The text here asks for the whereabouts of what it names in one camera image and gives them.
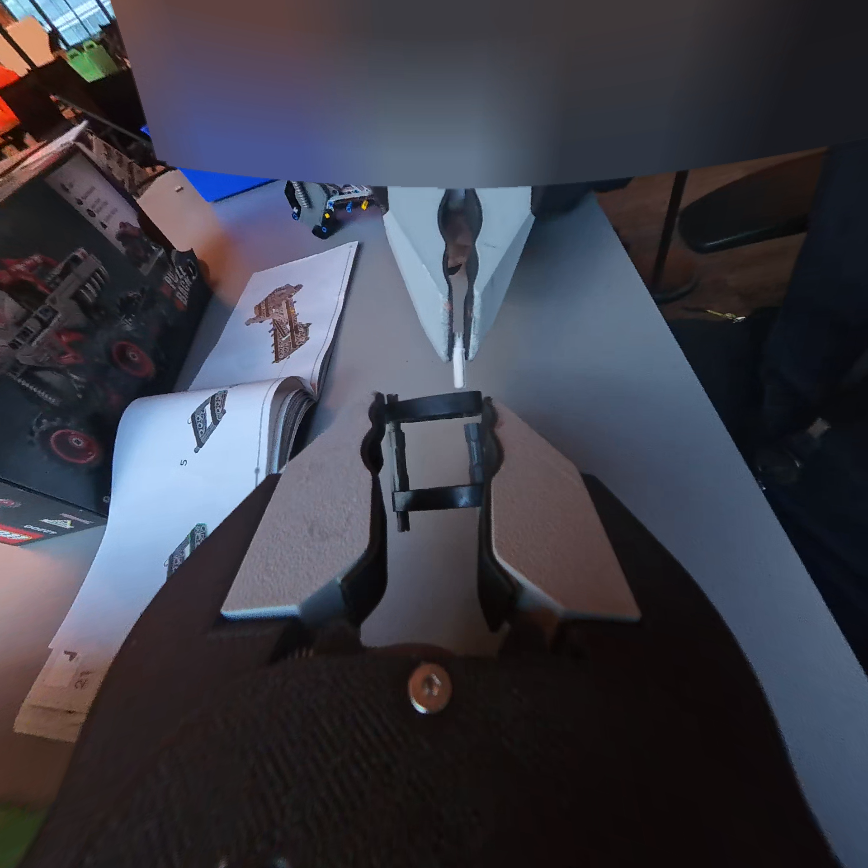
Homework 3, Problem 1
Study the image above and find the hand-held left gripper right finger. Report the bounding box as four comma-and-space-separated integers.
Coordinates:
476, 396, 642, 630

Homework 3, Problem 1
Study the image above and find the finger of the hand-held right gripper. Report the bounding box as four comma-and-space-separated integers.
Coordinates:
382, 187, 454, 363
465, 189, 538, 362

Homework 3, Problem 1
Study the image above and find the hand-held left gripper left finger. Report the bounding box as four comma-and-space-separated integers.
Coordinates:
221, 392, 389, 628

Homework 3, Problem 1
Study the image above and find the black lego frame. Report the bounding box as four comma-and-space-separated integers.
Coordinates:
369, 390, 504, 533

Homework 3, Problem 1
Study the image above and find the partly built lego model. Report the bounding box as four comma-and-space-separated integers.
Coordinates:
283, 179, 375, 240

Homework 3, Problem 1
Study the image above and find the lego instruction booklet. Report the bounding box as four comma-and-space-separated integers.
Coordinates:
14, 241, 360, 743

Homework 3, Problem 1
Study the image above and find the black lego set box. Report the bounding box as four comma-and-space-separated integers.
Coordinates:
0, 122, 214, 550

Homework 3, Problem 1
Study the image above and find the blue plastic bin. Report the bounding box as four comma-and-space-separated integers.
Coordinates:
179, 167, 280, 203

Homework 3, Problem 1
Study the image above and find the green plastic container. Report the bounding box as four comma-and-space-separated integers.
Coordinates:
63, 38, 124, 84

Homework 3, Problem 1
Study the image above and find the orange plastic bin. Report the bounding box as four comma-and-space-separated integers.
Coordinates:
0, 62, 23, 138

